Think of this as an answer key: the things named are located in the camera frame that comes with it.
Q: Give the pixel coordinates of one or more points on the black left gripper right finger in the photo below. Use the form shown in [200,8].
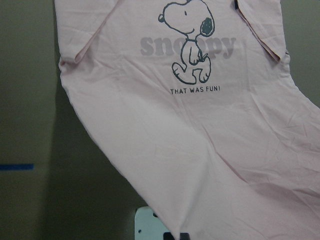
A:
[184,236]

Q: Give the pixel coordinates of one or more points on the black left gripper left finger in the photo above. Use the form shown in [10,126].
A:
[168,236]

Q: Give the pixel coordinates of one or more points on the pink Snoopy t-shirt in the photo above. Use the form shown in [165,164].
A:
[193,102]

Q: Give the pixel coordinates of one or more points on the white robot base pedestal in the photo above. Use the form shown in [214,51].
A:
[147,225]

